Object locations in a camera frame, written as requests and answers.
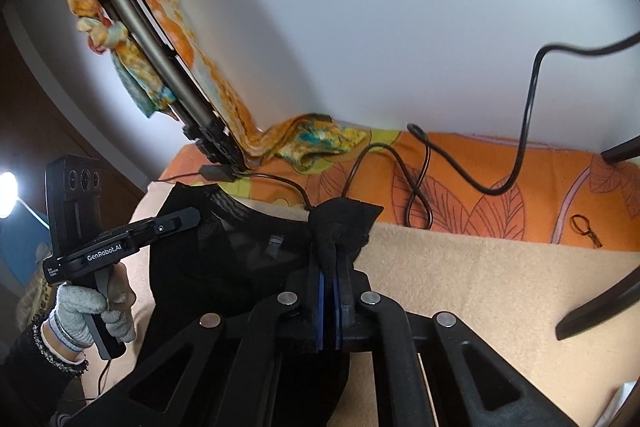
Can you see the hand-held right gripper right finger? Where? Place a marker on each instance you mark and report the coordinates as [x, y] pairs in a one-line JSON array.
[[339, 302]]

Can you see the leopard print cloth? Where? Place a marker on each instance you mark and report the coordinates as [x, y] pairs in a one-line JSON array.
[[35, 302]]

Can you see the black mesh shirt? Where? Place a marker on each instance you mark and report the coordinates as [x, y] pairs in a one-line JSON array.
[[225, 257]]

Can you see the white clip desk lamp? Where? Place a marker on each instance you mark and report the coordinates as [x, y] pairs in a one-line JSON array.
[[6, 192]]

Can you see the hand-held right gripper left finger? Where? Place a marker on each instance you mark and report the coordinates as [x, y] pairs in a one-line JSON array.
[[320, 307]]

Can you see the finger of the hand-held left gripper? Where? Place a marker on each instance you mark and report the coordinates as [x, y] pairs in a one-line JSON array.
[[175, 219]]

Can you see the blue board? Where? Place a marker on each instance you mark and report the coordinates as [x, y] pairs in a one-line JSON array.
[[27, 247]]

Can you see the person's left forearm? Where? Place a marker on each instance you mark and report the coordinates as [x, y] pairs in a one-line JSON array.
[[25, 382]]

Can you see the beige blanket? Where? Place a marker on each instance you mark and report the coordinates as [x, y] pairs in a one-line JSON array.
[[475, 282]]

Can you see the person's left hand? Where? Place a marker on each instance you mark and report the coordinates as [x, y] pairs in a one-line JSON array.
[[75, 312]]

